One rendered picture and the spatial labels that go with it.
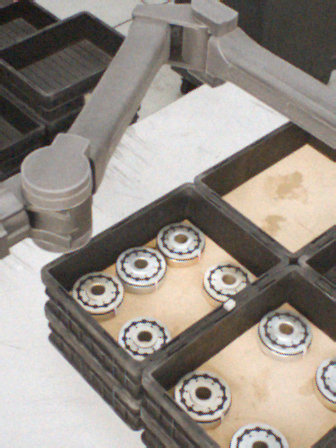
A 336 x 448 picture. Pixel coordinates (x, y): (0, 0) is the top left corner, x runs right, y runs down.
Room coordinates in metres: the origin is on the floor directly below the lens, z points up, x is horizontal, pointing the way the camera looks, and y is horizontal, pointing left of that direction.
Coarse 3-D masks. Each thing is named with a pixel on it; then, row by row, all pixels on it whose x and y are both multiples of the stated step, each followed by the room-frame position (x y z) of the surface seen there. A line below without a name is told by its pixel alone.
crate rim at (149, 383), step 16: (288, 272) 1.02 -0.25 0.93; (304, 272) 1.02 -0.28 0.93; (256, 288) 0.97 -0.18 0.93; (320, 288) 0.98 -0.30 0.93; (240, 304) 0.93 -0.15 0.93; (224, 320) 0.89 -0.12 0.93; (192, 336) 0.85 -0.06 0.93; (176, 352) 0.81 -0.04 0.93; (144, 384) 0.75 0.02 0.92; (160, 400) 0.72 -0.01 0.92; (176, 416) 0.70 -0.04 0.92; (192, 432) 0.67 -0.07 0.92
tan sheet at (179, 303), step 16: (208, 240) 1.18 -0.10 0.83; (208, 256) 1.13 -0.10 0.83; (224, 256) 1.14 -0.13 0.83; (112, 272) 1.07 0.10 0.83; (176, 272) 1.08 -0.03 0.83; (192, 272) 1.09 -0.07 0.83; (160, 288) 1.04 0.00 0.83; (176, 288) 1.04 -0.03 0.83; (192, 288) 1.04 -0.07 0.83; (128, 304) 0.99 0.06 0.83; (144, 304) 0.99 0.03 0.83; (160, 304) 1.00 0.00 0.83; (176, 304) 1.00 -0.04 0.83; (192, 304) 1.00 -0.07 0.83; (208, 304) 1.00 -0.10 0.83; (112, 320) 0.95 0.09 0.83; (128, 320) 0.95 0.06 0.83; (160, 320) 0.96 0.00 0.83; (176, 320) 0.96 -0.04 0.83; (192, 320) 0.96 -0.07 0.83; (112, 336) 0.91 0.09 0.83
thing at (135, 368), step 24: (168, 192) 1.22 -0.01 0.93; (96, 240) 1.07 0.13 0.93; (264, 240) 1.10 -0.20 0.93; (48, 264) 1.00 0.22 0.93; (288, 264) 1.04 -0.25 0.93; (48, 288) 0.96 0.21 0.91; (72, 312) 0.90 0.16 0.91; (216, 312) 0.91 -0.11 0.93; (96, 336) 0.85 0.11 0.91; (120, 360) 0.80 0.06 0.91; (144, 360) 0.79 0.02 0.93
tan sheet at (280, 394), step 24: (240, 336) 0.93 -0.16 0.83; (216, 360) 0.87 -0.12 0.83; (240, 360) 0.87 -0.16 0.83; (264, 360) 0.88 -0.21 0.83; (312, 360) 0.89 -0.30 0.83; (240, 384) 0.82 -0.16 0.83; (264, 384) 0.83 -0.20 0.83; (288, 384) 0.83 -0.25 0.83; (312, 384) 0.83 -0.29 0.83; (240, 408) 0.77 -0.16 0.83; (264, 408) 0.78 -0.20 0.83; (288, 408) 0.78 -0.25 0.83; (312, 408) 0.78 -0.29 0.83; (216, 432) 0.72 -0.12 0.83; (288, 432) 0.73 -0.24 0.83; (312, 432) 0.73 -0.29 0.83
